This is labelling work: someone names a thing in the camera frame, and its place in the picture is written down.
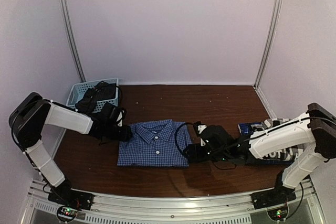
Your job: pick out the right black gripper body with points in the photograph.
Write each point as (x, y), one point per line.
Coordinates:
(199, 157)

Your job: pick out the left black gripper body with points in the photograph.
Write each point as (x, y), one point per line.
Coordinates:
(111, 134)

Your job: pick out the blue small-check shirt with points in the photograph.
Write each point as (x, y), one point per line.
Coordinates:
(155, 144)

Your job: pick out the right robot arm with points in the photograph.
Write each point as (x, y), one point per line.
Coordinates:
(314, 128)

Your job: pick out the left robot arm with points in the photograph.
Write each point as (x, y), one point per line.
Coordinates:
(27, 122)

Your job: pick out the black garment in basket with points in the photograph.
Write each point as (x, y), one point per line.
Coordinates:
(102, 91)

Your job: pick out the blue plaid folded shirt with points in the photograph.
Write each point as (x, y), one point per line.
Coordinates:
(250, 128)

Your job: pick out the light blue plastic basket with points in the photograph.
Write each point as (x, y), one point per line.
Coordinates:
(78, 90)

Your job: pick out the black white plaid shirt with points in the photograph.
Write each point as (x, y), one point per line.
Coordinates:
(289, 154)

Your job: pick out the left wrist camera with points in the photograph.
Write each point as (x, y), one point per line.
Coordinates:
(121, 117)

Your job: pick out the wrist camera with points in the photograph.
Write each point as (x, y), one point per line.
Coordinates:
(121, 117)
(199, 128)

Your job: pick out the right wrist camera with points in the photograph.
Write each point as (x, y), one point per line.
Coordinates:
(199, 128)

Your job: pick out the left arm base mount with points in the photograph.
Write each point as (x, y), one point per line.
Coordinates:
(71, 201)

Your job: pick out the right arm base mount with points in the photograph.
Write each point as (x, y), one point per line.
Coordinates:
(273, 197)

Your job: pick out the front aluminium rail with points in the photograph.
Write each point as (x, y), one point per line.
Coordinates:
(232, 208)

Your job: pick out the left aluminium frame post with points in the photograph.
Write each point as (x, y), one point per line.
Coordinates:
(71, 40)

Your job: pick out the aluminium frame post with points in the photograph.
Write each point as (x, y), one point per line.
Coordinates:
(276, 10)
(71, 40)

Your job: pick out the right aluminium frame post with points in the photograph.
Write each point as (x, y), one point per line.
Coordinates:
(276, 10)

